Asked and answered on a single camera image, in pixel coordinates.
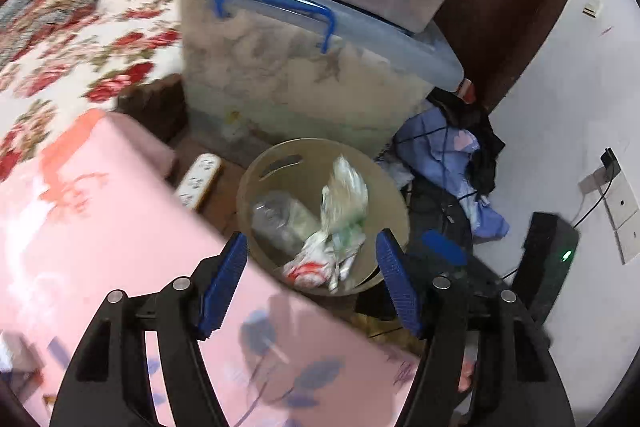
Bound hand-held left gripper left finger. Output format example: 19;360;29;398
47;232;249;427

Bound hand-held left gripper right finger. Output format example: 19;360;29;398
375;228;573;427

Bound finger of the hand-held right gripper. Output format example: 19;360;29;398
421;230;471;268

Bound clear labelled plastic bottle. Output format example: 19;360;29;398
251;192;321;255

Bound red white wrapper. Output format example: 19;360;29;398
282;232;368;295

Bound clear plastic bag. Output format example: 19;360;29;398
320;155;369;249

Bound beige waste basket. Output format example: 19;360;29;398
236;138;412;297

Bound black backpack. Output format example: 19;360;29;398
407;179;476;258

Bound black router box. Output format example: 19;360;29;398
512;212;581;324

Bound black garment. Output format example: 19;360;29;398
430;88;507;198

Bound blue clothes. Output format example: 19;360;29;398
394;109;511;244

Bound white floral slipper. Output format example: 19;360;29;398
176;153;224;210

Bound pink printed tablecloth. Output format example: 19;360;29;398
0;109;422;427

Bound plugged charger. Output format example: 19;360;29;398
579;148;622;196

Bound floral bed sheet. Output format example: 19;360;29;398
0;0;183;181

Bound floral patchwork quilt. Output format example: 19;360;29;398
0;0;102;64

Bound white wall socket panel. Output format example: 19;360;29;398
602;174;640;266

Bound storage box with blue handle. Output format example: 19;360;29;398
162;0;465;154

